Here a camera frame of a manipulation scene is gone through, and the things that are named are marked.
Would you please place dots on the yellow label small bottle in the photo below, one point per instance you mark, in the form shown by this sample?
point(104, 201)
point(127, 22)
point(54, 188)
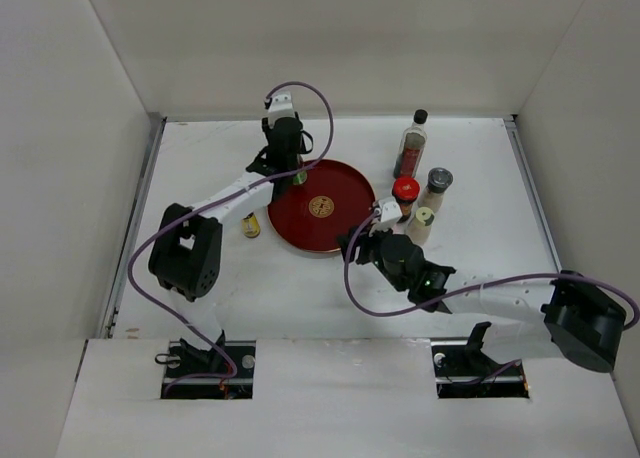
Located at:
point(250, 226)

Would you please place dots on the red lid sauce jar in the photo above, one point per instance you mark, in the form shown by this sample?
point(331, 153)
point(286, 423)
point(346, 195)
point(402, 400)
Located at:
point(406, 191)

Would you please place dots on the green label chili sauce bottle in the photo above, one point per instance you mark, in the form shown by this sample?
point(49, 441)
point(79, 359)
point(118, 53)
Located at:
point(301, 176)

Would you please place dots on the red round tray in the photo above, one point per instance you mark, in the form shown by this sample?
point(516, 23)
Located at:
point(311, 216)

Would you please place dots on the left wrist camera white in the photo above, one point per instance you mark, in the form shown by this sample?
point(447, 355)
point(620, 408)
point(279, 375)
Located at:
point(279, 105)

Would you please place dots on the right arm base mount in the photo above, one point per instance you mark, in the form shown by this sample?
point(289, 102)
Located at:
point(462, 371)

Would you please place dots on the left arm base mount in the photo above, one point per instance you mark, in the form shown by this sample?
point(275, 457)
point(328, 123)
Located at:
point(191, 373)

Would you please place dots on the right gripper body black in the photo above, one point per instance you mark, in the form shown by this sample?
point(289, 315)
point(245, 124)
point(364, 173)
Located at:
point(371, 250)

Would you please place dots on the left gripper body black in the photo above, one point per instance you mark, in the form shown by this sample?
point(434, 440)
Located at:
point(292, 163)

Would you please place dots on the green lid spice shaker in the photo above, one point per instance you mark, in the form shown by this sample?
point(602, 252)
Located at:
point(419, 227)

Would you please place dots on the grey lid salt grinder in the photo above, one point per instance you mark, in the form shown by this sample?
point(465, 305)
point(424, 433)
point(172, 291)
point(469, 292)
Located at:
point(438, 181)

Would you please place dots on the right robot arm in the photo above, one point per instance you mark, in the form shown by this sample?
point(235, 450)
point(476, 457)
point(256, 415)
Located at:
point(540, 315)

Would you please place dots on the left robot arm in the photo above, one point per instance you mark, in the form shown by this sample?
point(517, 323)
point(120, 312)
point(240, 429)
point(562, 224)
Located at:
point(187, 258)

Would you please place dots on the tall dark vinegar bottle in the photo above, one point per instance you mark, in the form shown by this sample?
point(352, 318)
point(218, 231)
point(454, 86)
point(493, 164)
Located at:
point(412, 145)

